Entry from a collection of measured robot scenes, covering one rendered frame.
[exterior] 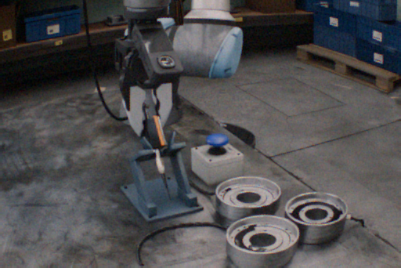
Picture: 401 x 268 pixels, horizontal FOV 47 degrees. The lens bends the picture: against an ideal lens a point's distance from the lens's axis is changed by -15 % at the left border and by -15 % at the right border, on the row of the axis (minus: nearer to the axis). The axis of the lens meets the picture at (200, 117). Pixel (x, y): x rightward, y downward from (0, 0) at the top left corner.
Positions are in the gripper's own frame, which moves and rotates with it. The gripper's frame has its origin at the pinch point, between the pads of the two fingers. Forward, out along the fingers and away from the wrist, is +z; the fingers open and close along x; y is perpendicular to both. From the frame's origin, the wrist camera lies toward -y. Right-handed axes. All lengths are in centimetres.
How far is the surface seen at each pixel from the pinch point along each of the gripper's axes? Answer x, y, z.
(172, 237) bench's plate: 3.1, -15.1, 11.2
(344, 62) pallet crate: -277, 239, 94
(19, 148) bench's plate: 21.2, 30.2, 14.4
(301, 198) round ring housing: -17.5, -19.4, 7.4
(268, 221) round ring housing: -9.3, -21.9, 7.5
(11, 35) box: -2, 326, 60
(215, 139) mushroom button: -12.4, 0.6, 4.8
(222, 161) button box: -12.5, -2.0, 7.9
